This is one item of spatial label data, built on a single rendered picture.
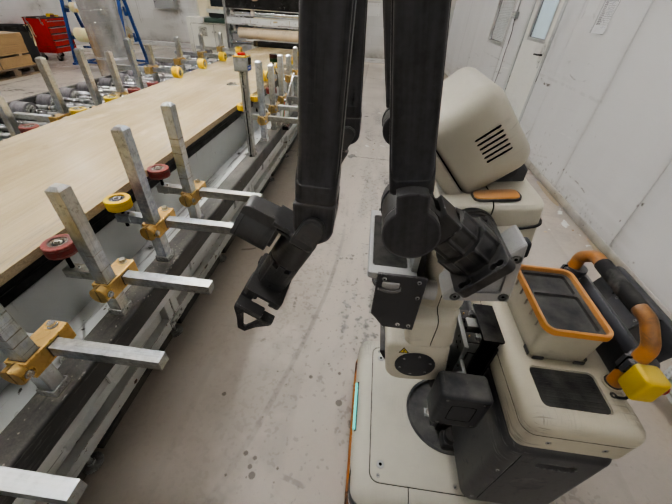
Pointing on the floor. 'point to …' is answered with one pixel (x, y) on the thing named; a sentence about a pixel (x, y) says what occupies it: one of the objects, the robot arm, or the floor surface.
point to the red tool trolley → (49, 34)
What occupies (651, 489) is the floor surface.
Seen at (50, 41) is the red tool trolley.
